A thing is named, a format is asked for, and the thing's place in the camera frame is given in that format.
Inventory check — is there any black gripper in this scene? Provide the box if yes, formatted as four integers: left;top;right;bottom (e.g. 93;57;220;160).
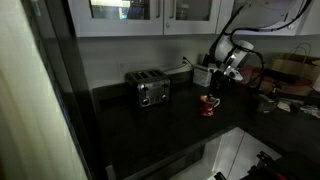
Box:
207;68;232;100

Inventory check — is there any red white floral mug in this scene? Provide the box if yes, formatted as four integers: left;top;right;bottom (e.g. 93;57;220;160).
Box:
199;94;222;117

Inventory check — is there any white patterned box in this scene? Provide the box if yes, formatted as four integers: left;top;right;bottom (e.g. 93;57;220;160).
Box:
192;64;213;88

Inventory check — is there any small dark metal box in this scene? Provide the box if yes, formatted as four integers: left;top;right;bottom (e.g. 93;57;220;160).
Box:
255;94;279;114

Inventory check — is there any white lower cabinet door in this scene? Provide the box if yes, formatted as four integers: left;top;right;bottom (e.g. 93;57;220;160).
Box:
203;126;283;180

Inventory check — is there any black toaster appliance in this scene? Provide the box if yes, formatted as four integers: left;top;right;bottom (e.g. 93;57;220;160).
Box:
124;68;172;109

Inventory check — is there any narrow glass cabinet door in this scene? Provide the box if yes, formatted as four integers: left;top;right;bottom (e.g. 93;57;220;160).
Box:
163;0;222;36

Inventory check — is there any brown paper bag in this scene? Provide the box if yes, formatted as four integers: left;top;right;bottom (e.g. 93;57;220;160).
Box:
259;42;320;98

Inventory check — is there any wide glass cabinet door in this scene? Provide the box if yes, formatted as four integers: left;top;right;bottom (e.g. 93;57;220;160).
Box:
68;0;165;38

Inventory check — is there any grey refrigerator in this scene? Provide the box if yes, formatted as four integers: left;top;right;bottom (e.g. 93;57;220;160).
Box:
0;0;101;180

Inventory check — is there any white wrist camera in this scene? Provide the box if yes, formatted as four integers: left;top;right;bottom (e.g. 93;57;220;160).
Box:
223;65;245;82

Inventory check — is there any white wall outlet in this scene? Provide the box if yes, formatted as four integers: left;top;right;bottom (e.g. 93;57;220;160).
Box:
117;61;129;76

